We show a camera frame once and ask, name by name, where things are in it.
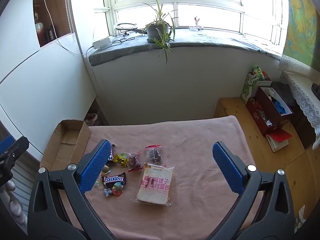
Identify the blind bead chain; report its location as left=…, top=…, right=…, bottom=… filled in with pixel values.
left=64, top=0, right=77, bottom=43

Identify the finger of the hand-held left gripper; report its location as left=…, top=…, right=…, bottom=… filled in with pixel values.
left=0, top=137, right=30, bottom=173
left=0, top=135, right=14, bottom=153

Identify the small figurine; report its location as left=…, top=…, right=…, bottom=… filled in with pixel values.
left=190, top=16, right=203, bottom=32

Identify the potted spider plant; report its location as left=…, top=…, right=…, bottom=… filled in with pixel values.
left=142, top=0, right=179, bottom=64

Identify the ring light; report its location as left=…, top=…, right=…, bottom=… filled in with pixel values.
left=114, top=22, right=138, bottom=37

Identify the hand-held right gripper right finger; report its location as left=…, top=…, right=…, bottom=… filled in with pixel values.
left=212, top=142, right=295, bottom=233

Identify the white radiator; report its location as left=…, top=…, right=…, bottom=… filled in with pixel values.
left=7, top=162, right=38, bottom=233

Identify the sliced toast bread packet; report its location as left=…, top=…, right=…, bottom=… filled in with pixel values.
left=136, top=163, right=175, bottom=207

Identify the white lace cloth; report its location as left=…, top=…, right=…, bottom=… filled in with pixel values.
left=277, top=55, right=320, bottom=143

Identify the dried fruit packet red print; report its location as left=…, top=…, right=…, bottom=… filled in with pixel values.
left=127, top=151, right=142, bottom=172

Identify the person's left hand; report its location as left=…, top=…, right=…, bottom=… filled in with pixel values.
left=0, top=180, right=28, bottom=228

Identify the small jelly cup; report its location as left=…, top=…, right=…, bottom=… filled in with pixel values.
left=112, top=182, right=125, bottom=197

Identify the yellow green wall poster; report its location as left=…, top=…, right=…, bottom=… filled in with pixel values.
left=282, top=0, right=320, bottom=68

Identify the white cable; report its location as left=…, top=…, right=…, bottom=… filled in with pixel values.
left=37, top=0, right=85, bottom=55

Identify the red cover book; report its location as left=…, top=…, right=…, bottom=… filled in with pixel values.
left=265, top=129, right=293, bottom=153

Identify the dark dried fruit packet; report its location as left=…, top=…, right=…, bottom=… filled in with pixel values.
left=145, top=144, right=162, bottom=165

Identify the wooden wall shelf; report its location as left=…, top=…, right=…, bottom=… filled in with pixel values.
left=33, top=0, right=73, bottom=48

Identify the white power box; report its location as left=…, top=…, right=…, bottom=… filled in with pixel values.
left=92, top=37, right=112, bottom=50

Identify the green carton box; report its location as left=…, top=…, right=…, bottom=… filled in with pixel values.
left=240, top=65, right=272, bottom=104

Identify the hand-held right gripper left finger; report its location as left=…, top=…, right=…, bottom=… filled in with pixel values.
left=27, top=139, right=118, bottom=232

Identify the cardboard box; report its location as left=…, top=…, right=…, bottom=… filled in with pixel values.
left=40, top=119, right=92, bottom=173

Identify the pink table cloth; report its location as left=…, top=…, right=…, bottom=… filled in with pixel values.
left=60, top=115, right=265, bottom=240

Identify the red storage box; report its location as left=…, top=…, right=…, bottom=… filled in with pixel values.
left=246, top=87, right=293, bottom=137

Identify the black cable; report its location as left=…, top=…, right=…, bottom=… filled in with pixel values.
left=111, top=31, right=148, bottom=45

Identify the yellow candy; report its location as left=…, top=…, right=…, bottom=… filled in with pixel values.
left=113, top=153, right=129, bottom=167

